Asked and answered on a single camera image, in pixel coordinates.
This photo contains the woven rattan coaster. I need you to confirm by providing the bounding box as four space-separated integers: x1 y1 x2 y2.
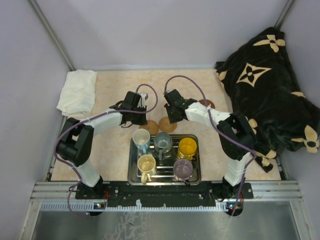
158 116 178 133
139 120 159 135

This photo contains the brown wooden coaster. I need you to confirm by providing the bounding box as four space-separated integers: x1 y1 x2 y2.
198 99 216 109

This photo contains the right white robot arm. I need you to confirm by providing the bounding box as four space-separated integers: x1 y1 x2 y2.
163 89 256 198

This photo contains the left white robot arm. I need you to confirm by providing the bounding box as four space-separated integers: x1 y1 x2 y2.
55 91 148 199

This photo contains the white and blue mug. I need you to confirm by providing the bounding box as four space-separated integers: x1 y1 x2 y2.
132 128 151 155

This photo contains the grey metal mug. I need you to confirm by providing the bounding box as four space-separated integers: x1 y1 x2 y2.
153 132 173 160

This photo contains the yellow glass mug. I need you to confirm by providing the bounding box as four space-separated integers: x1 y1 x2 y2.
177 137 198 161

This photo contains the white folded cloth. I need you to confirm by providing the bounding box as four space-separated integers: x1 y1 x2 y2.
56 69 98 119

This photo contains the metal tray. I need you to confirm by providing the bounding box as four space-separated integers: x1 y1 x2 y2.
127 134 202 186

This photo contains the cream mug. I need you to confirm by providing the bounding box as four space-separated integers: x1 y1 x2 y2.
137 154 157 184

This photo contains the purple mug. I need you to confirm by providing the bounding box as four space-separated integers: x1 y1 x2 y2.
173 158 194 182

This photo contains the black floral blanket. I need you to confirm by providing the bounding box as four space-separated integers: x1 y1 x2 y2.
215 27 320 172

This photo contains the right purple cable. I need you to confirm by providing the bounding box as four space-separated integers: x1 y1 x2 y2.
163 75 257 219

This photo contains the purple cable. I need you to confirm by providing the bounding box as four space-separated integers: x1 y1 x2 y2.
54 83 159 218
163 75 257 219

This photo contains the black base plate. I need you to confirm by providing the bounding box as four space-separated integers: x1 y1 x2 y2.
75 181 253 200

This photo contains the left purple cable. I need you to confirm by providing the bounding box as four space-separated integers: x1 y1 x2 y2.
54 83 159 218

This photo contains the aluminium frame rail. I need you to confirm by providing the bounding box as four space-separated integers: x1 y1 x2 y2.
30 180 302 216

